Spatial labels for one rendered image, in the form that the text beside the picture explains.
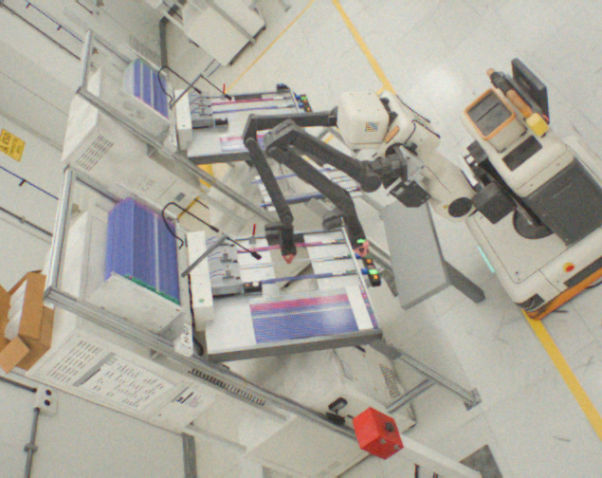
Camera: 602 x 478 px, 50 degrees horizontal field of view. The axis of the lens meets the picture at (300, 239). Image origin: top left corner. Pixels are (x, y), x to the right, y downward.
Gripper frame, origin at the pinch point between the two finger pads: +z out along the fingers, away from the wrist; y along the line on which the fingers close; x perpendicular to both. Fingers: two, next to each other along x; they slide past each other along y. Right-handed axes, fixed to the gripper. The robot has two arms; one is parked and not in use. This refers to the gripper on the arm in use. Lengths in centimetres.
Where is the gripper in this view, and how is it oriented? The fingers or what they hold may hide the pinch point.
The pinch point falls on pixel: (288, 261)
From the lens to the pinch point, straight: 297.4
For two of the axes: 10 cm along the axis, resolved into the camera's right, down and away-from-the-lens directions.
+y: 1.9, 6.0, -7.8
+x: 9.8, -1.3, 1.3
